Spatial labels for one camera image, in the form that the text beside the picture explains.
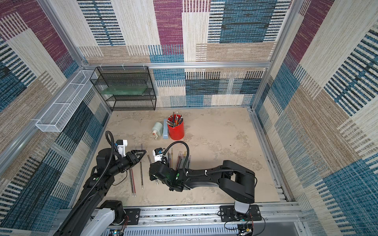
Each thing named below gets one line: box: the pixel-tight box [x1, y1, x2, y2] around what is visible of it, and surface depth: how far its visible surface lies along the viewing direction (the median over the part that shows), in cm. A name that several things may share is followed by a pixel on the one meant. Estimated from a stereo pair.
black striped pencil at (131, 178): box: [128, 168, 134, 197], surface depth 85 cm
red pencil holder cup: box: [167, 114, 185, 141], surface depth 98 cm
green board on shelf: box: [100, 85, 148, 95], surface depth 107 cm
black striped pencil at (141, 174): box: [139, 160, 144, 190], surface depth 89 cm
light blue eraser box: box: [162, 118, 169, 140], surface depth 102 cm
